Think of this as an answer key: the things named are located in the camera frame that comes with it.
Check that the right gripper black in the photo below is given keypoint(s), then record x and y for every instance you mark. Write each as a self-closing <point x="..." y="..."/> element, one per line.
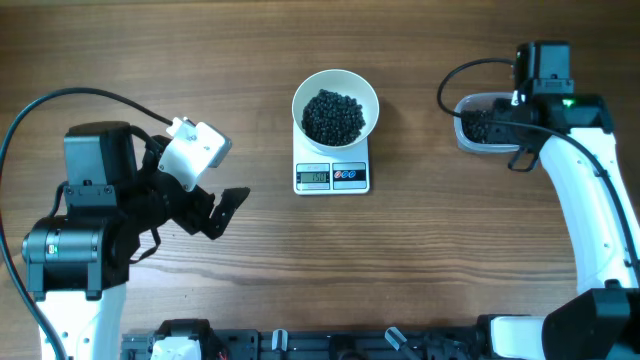
<point x="502" y="109"/>

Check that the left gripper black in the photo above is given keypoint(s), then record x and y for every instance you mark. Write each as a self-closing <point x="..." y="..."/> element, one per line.
<point x="197" y="219"/>

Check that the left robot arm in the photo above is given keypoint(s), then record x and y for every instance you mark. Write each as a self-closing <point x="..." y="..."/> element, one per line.
<point x="77" y="270"/>

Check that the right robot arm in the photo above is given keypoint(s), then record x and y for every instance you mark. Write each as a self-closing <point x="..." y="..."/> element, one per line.
<point x="572" y="136"/>

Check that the white digital kitchen scale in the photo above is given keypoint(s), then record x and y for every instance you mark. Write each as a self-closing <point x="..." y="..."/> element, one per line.
<point x="341" y="172"/>

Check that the black beans in bowl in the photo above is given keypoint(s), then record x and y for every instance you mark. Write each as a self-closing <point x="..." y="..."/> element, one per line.
<point x="332" y="119"/>

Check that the white bowl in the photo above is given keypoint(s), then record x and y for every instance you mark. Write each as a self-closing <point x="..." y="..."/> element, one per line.
<point x="343" y="82"/>

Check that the clear plastic container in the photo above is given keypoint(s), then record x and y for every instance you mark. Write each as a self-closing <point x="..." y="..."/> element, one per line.
<point x="479" y="101"/>

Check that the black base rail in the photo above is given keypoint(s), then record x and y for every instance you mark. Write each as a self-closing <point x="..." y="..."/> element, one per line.
<point x="199" y="341"/>

